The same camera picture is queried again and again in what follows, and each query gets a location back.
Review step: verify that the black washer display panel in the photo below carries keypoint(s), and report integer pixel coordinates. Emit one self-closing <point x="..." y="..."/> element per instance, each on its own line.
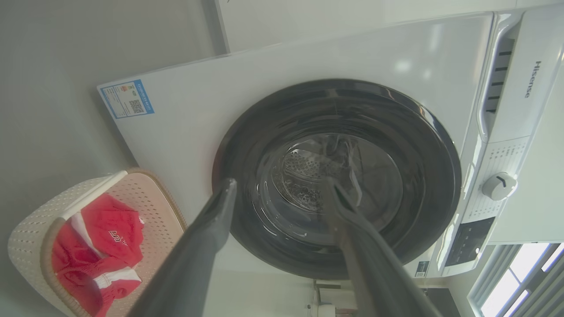
<point x="469" y="242"/>

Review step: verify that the cream perforated laundry basket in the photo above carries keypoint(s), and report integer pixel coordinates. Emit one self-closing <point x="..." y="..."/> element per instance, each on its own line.
<point x="145" y="198"/>

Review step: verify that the white front-load washing machine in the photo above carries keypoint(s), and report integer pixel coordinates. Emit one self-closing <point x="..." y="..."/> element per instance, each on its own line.
<point x="273" y="75"/>

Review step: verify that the red white-striped garment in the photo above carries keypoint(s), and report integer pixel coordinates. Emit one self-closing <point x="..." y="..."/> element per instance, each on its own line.
<point x="105" y="233"/>

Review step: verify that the blue energy label sticker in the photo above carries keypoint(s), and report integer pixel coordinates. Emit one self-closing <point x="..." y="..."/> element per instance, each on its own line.
<point x="127" y="98"/>

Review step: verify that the round white washer dial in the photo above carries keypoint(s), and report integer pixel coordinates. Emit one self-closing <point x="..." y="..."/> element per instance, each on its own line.
<point x="499" y="186"/>

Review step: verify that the grey framed window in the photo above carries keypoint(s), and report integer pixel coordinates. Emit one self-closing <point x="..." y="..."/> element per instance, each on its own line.
<point x="515" y="281"/>

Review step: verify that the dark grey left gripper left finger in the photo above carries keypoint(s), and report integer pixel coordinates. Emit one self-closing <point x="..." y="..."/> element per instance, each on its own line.
<point x="194" y="259"/>

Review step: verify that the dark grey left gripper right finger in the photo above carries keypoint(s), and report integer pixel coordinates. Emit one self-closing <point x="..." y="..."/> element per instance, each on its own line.
<point x="374" y="273"/>

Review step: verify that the round black glass washer door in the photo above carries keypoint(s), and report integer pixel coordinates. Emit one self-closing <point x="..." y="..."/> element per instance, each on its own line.
<point x="423" y="145"/>

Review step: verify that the white washer detergent drawer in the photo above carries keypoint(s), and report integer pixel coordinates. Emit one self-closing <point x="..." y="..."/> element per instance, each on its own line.
<point x="528" y="79"/>

